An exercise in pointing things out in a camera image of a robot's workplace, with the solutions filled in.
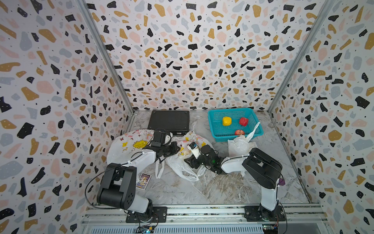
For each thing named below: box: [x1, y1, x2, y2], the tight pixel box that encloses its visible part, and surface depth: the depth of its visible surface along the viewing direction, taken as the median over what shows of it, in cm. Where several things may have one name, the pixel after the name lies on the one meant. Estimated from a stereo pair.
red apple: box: [234, 129, 245, 136], surface depth 105 cm
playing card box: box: [135, 172, 152, 191], surface depth 85 cm
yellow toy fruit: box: [222, 116, 232, 127], surface depth 111 cm
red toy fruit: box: [239, 117, 249, 127], surface depth 112 cm
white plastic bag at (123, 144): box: [106, 128, 155, 167], surface depth 92 cm
